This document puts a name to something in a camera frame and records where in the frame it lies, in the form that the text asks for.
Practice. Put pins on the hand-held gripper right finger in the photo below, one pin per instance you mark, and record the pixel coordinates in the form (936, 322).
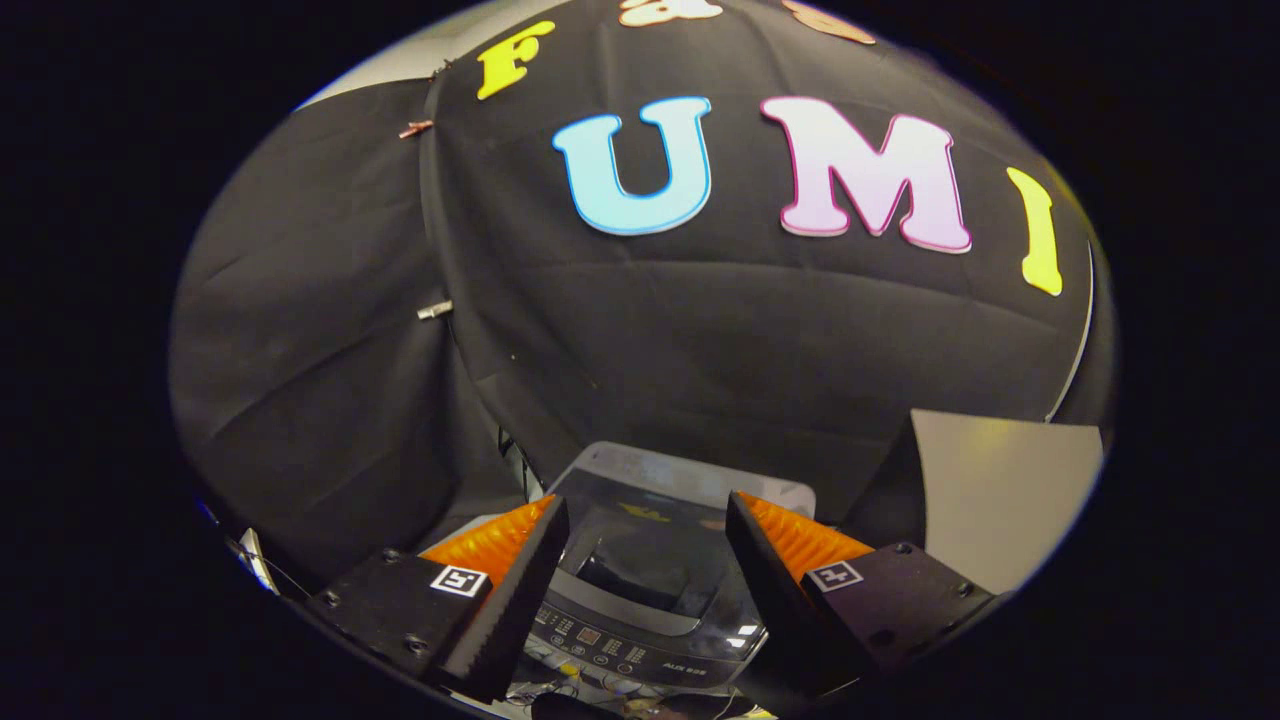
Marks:
(775, 600)

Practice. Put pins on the red clothes peg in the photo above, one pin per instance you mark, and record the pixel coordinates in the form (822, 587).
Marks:
(416, 129)

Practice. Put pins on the white clothes peg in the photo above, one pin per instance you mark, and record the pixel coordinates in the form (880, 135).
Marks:
(435, 310)

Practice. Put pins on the white board panel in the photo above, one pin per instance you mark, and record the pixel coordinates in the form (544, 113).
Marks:
(1000, 490)

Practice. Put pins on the black backdrop cloth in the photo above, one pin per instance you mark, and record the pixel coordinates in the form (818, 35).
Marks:
(700, 330)

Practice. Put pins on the grey top-load washing machine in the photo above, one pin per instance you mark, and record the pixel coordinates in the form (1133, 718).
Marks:
(640, 560)

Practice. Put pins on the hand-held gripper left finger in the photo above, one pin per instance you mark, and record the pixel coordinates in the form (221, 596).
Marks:
(510, 610)

